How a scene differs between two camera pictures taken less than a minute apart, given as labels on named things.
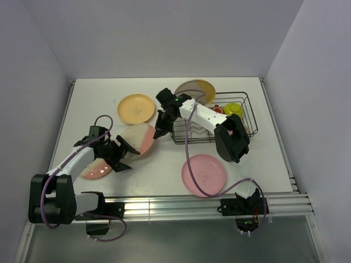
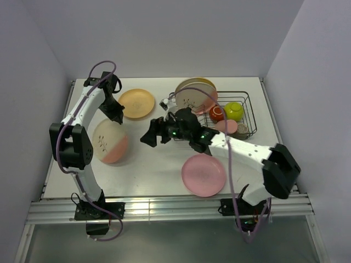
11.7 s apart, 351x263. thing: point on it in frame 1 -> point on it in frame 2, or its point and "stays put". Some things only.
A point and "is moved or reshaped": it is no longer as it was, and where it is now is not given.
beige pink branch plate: [140, 137] -> [199, 101]
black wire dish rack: [198, 134] stays put
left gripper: [118, 166] -> [117, 115]
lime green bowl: [230, 108] stays put
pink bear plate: [210, 171] stays put
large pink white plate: [98, 169] is moved or reshaped
